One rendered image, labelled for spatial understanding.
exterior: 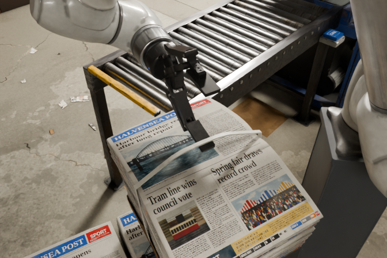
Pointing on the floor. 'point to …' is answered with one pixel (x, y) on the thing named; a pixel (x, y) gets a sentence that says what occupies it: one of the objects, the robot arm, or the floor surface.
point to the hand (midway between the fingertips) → (207, 117)
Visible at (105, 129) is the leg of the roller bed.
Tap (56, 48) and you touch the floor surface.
